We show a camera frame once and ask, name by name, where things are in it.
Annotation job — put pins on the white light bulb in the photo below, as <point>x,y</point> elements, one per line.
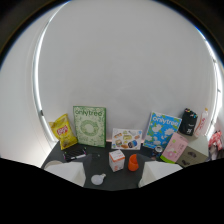
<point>97,179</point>

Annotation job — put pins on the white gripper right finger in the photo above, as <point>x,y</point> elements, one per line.
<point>156,171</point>

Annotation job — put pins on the white and orange small box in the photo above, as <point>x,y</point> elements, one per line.
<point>116,160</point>

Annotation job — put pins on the blue onlytree box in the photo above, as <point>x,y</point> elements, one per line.
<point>161,130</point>

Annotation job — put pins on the white food picture card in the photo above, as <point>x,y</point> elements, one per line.
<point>126,139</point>

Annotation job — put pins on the green onlytree box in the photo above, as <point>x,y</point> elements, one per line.
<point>90,126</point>

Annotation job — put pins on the black notebook with pen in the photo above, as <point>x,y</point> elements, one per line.
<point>75,153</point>

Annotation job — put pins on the yellow Lay's chips bag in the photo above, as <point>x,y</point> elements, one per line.
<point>64,131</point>

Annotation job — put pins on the orange plastic cup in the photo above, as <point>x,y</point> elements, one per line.
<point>133,163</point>

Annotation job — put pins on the pink and green box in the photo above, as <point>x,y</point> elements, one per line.
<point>174,148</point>

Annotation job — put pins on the black pen pouch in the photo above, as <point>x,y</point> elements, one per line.
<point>188,122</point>

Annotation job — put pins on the grey brown cardboard box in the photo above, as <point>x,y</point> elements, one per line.
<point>192,156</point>

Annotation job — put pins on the red patterned packet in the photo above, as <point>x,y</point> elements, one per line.
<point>215,141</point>

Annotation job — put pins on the small metal can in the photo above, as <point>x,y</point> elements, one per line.
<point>158,150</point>

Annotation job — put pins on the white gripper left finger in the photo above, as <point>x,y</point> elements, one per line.
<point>71,171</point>

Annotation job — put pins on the white and pink bottle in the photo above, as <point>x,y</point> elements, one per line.
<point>201,122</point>

